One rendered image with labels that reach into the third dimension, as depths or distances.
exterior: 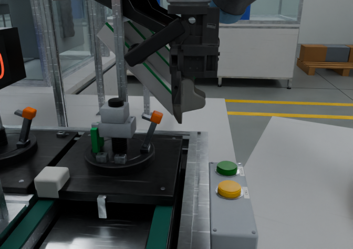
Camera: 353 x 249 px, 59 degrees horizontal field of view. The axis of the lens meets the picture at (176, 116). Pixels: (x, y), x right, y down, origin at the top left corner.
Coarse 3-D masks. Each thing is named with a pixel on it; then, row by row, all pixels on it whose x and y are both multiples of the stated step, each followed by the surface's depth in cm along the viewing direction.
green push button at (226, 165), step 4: (220, 164) 61; (224, 164) 61; (228, 164) 61; (232, 164) 61; (216, 168) 61; (220, 168) 60; (224, 168) 60; (228, 168) 60; (232, 168) 60; (236, 168) 60; (220, 172) 60; (224, 172) 59; (228, 172) 59; (232, 172) 59
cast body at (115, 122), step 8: (104, 104) 60; (112, 104) 58; (120, 104) 58; (128, 104) 61; (104, 112) 58; (112, 112) 58; (120, 112) 58; (128, 112) 61; (104, 120) 59; (112, 120) 58; (120, 120) 58; (128, 120) 60; (104, 128) 59; (112, 128) 59; (120, 128) 59; (128, 128) 59; (104, 136) 60; (112, 136) 60; (120, 136) 60; (128, 136) 59
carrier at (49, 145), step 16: (0, 128) 63; (0, 144) 64; (16, 144) 63; (32, 144) 65; (48, 144) 69; (64, 144) 69; (0, 160) 59; (16, 160) 61; (32, 160) 63; (48, 160) 63; (0, 176) 57; (16, 176) 57; (32, 176) 57; (16, 192) 54; (32, 192) 56
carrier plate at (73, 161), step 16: (80, 144) 69; (160, 144) 69; (176, 144) 69; (64, 160) 63; (80, 160) 63; (160, 160) 63; (176, 160) 63; (80, 176) 57; (96, 176) 57; (128, 176) 57; (144, 176) 57; (160, 176) 57; (176, 176) 58; (64, 192) 53; (80, 192) 53; (96, 192) 53; (112, 192) 53; (128, 192) 53; (144, 192) 53; (160, 192) 53
